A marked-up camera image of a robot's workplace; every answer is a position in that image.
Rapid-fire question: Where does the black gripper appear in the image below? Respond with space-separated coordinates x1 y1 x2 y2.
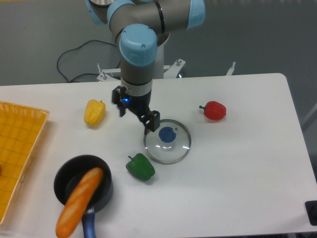
111 86 160 135

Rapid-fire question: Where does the black pot with blue handle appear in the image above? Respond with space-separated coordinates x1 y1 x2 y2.
54 155 113 238

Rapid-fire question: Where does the long orange bread loaf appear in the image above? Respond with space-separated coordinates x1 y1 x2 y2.
55 167 104 238

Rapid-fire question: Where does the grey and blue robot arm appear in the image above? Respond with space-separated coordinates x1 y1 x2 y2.
86 0 206 134

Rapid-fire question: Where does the yellow bell pepper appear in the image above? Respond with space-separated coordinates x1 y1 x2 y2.
84 99 106 127

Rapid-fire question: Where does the glass lid with blue knob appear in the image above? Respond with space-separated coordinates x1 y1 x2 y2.
143 119 192 165

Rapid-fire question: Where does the green bell pepper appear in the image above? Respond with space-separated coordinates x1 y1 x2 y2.
126 153 156 181

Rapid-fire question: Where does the red bell pepper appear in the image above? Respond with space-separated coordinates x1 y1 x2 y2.
199 101 227 121

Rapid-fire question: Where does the yellow plastic basket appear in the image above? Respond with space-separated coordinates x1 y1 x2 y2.
0 101 50 224

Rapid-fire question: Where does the black device at table edge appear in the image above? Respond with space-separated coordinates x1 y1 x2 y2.
305 200 317 226

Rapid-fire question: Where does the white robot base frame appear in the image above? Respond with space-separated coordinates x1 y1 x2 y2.
97 45 186 82

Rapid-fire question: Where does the white bracket behind table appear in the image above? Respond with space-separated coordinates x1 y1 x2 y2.
226 61 236 76

